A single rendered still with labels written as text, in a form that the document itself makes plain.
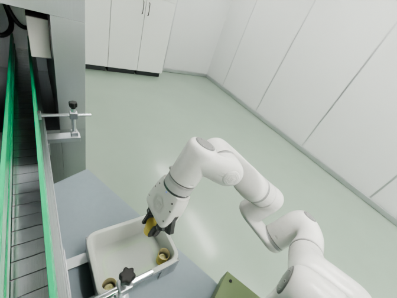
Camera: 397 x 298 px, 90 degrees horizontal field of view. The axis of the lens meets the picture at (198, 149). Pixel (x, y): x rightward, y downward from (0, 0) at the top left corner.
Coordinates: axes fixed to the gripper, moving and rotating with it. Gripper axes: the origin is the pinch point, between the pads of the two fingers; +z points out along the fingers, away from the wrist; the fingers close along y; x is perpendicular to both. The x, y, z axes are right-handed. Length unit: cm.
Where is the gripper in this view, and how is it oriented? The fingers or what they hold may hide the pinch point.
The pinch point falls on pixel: (152, 224)
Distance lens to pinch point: 60.9
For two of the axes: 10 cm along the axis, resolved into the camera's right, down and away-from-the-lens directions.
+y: 5.4, 6.3, -5.6
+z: -5.1, 7.7, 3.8
